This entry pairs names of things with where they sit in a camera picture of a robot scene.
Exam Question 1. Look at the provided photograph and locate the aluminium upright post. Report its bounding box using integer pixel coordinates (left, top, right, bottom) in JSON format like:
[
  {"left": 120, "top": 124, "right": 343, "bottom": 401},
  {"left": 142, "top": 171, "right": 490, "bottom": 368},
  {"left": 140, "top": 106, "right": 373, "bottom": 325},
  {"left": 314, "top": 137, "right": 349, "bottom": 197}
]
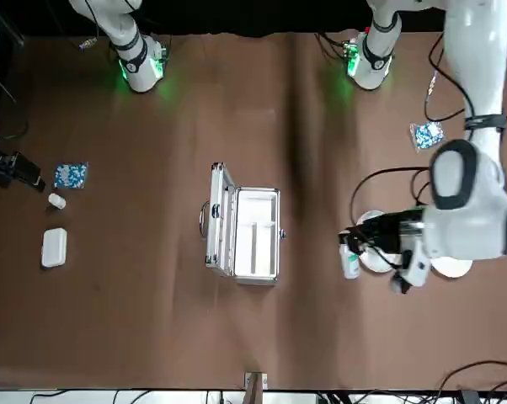
[{"left": 243, "top": 371, "right": 270, "bottom": 404}]

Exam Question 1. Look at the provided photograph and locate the bag of blue white capsules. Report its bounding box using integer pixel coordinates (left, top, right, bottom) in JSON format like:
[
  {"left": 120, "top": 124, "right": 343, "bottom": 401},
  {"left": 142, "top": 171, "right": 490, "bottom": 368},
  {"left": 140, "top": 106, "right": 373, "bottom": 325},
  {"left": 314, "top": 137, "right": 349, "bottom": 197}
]
[
  {"left": 53, "top": 162, "right": 89, "bottom": 191},
  {"left": 408, "top": 120, "right": 446, "bottom": 152}
]

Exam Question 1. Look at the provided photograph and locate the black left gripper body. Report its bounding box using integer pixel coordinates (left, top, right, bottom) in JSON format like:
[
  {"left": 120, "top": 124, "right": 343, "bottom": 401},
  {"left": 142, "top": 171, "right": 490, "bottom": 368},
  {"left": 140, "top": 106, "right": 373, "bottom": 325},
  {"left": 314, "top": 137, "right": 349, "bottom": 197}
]
[{"left": 370, "top": 209, "right": 403, "bottom": 256}]

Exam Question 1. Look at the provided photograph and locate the white green hydrogen peroxide bottle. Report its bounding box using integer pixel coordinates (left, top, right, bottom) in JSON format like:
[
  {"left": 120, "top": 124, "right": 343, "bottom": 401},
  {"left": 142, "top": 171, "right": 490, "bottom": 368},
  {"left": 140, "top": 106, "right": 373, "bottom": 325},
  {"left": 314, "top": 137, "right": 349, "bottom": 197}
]
[{"left": 339, "top": 242, "right": 363, "bottom": 280}]

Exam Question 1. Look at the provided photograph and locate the white rounded plastic box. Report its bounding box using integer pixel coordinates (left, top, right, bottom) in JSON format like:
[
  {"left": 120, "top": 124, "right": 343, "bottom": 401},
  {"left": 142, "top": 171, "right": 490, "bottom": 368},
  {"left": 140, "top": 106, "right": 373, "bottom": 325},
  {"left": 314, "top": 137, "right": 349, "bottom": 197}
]
[{"left": 40, "top": 227, "right": 68, "bottom": 269}]

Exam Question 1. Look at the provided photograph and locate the silver aluminium medical kit case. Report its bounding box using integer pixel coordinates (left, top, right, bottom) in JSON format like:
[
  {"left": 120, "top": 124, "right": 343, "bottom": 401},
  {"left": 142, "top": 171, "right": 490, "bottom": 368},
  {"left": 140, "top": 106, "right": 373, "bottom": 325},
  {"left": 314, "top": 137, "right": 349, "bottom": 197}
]
[{"left": 198, "top": 162, "right": 288, "bottom": 287}]

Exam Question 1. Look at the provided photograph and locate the white round plate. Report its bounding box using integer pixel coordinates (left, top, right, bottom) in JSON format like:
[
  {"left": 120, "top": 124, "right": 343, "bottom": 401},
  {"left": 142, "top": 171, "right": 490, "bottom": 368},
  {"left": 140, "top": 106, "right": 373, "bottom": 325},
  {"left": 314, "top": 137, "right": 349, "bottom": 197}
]
[{"left": 430, "top": 256, "right": 474, "bottom": 279}]

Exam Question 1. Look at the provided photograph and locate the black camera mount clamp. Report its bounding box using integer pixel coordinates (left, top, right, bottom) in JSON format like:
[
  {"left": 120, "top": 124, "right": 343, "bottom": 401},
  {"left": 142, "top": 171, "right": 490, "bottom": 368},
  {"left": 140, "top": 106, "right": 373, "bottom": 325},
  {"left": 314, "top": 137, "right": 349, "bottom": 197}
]
[{"left": 0, "top": 151, "right": 47, "bottom": 194}]

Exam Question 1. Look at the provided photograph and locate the gray round plate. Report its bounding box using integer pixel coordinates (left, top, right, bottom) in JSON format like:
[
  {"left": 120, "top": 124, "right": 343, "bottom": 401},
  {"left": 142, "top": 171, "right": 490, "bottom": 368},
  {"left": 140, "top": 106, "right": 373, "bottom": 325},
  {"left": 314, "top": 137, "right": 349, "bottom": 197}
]
[{"left": 356, "top": 210, "right": 406, "bottom": 274}]

